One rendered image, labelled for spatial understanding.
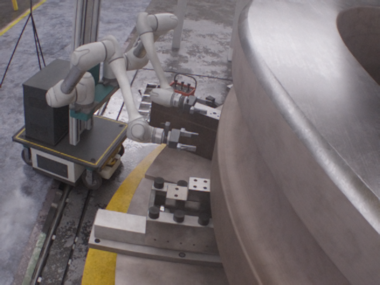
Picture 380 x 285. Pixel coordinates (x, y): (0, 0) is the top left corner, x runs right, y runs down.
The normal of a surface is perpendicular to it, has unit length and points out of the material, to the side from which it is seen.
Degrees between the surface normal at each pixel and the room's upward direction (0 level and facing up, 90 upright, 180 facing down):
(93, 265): 0
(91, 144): 0
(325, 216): 90
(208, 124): 90
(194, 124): 90
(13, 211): 0
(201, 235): 90
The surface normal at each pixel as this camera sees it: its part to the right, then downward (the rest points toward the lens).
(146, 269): 0.13, -0.82
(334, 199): -0.92, 0.11
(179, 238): -0.04, 0.56
